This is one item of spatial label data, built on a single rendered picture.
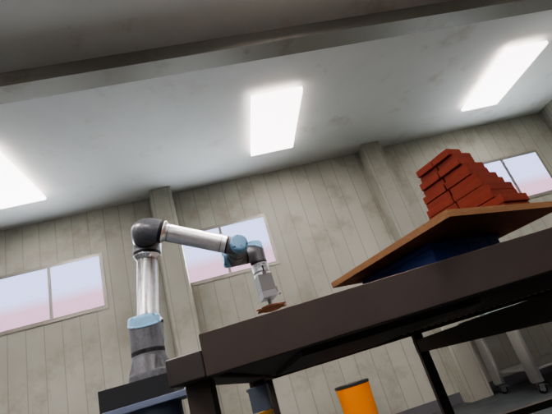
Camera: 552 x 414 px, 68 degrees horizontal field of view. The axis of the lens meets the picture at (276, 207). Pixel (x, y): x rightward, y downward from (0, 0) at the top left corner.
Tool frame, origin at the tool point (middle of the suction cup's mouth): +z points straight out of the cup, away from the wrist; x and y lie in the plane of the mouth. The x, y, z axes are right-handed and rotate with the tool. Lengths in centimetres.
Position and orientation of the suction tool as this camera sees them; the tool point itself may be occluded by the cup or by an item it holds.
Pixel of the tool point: (272, 309)
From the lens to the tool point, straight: 181.6
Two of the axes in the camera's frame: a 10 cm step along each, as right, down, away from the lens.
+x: -9.4, 1.6, -3.1
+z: 2.8, 8.8, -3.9
